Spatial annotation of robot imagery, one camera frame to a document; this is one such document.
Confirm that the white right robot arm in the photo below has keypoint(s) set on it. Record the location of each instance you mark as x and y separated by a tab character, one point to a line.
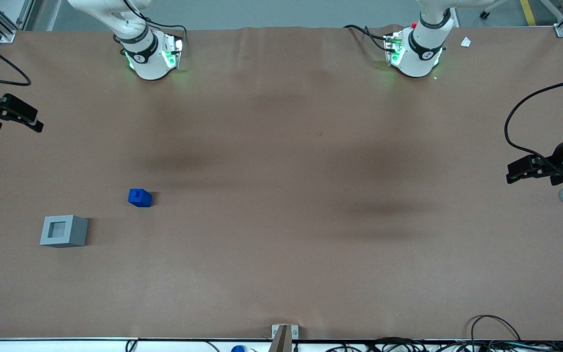
149	63

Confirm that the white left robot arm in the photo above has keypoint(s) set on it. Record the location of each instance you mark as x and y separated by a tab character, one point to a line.
418	54

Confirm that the brown paper table cover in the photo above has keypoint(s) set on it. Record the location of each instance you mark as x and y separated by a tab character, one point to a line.
281	220

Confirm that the small white paper scrap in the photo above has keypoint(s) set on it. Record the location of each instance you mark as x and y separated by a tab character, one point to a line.
465	42

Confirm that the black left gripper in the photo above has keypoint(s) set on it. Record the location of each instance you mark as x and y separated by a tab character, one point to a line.
556	166

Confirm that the blue plastic insert part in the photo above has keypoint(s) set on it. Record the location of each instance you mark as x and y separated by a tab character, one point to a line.
140	199

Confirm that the gray square socket base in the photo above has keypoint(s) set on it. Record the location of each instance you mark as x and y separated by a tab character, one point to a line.
76	234

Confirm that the blue round cap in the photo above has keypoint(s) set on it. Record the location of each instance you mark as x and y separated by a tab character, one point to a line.
238	349

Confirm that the chair leg with caster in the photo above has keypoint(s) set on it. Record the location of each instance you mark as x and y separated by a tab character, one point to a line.
484	13

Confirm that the metal corner bracket plate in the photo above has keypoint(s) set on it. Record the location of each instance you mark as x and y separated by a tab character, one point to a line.
295	331

